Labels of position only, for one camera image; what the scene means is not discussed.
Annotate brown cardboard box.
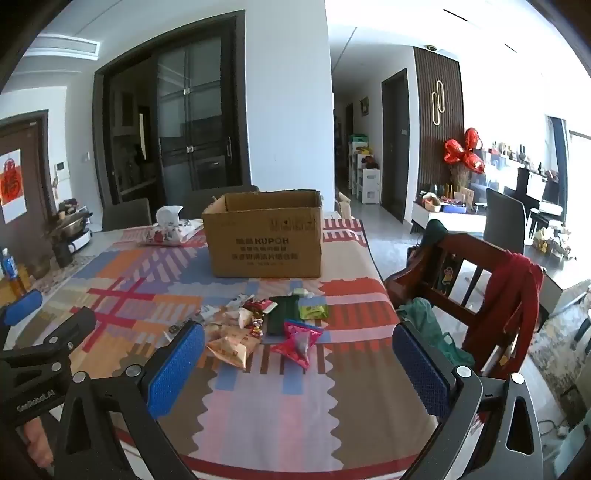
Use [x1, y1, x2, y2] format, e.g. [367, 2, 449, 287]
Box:
[202, 189, 324, 279]

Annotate red garment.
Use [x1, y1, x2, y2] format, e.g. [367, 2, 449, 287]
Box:
[462, 253, 544, 377]

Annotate white snack packet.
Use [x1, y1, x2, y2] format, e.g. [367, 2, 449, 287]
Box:
[226, 307, 254, 329]

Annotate gold wall ornament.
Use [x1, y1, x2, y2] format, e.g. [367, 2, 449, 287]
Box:
[431, 79, 448, 125]

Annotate person's left hand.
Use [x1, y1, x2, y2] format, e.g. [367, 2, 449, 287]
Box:
[23, 412, 59, 468]

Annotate white and red door poster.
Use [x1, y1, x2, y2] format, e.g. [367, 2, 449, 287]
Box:
[0, 148, 24, 224]

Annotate dark green snack packet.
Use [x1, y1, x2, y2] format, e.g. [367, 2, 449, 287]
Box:
[267, 295, 301, 337]

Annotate blue cap drink bottle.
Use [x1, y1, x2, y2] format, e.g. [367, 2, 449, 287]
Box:
[0, 248, 28, 298]

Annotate red snack packet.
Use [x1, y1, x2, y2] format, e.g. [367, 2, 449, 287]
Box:
[242, 298, 278, 319]

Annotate red foil balloons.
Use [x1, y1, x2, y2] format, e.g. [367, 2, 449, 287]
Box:
[443, 128, 485, 174]

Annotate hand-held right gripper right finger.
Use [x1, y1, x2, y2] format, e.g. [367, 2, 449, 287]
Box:
[392, 322, 546, 480]

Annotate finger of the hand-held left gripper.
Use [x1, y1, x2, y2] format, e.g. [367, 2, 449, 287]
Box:
[14, 307, 97, 366]
[0, 288, 44, 334]

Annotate beige snack packet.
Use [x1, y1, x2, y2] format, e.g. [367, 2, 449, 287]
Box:
[203, 320, 241, 342]
[205, 336, 263, 370]

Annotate red-brown wooden chair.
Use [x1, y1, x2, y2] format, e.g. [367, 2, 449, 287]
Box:
[384, 231, 546, 370]

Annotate patterned rug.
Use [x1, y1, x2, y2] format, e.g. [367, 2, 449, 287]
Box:
[529, 295, 591, 398]

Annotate floral tissue pouch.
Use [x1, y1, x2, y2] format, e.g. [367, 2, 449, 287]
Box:
[141, 205, 204, 247]

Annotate dark green cloth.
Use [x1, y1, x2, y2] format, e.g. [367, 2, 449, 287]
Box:
[422, 219, 451, 250]

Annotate brown entrance door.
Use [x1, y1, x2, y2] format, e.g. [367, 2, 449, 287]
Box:
[0, 111, 57, 227]

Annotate dark sliding glass door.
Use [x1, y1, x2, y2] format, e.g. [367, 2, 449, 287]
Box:
[95, 11, 252, 206]

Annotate black piano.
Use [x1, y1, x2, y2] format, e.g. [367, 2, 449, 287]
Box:
[515, 166, 561, 205]

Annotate white low cabinet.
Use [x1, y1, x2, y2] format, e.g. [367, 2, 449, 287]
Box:
[412, 198, 486, 232]

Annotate white shelf unit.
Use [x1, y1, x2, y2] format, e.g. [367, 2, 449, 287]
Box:
[348, 135, 382, 204]

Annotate pink snack packet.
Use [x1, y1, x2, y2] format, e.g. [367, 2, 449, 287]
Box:
[270, 320, 324, 370]

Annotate metal cooking pot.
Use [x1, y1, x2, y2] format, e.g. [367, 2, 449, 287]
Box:
[45, 209, 93, 239]

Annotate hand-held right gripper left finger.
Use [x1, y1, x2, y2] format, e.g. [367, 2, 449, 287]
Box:
[44, 320, 206, 480]

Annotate white induction cooker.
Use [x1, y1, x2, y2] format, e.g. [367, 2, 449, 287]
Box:
[67, 231, 93, 253]

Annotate dark room door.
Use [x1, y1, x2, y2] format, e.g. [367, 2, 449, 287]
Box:
[381, 69, 411, 222]

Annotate grey dining chair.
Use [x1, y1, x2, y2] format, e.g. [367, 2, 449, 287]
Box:
[182, 185, 260, 219]
[485, 188, 527, 246]
[102, 198, 153, 232]

